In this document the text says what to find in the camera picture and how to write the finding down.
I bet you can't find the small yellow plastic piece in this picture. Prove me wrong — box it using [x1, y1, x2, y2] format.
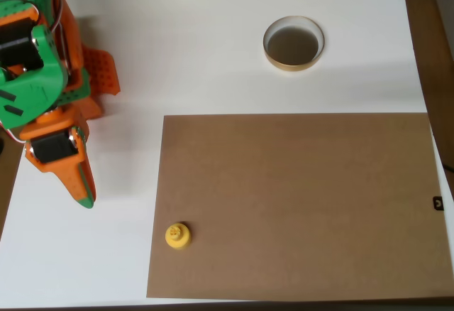
[164, 221, 194, 252]

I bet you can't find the round shallow metal dish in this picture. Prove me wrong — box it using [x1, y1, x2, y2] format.
[262, 15, 326, 72]

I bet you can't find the white board sheet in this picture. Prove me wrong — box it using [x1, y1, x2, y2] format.
[0, 0, 454, 307]

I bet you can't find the brown cardboard sheet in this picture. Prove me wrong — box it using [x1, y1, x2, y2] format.
[145, 112, 454, 300]

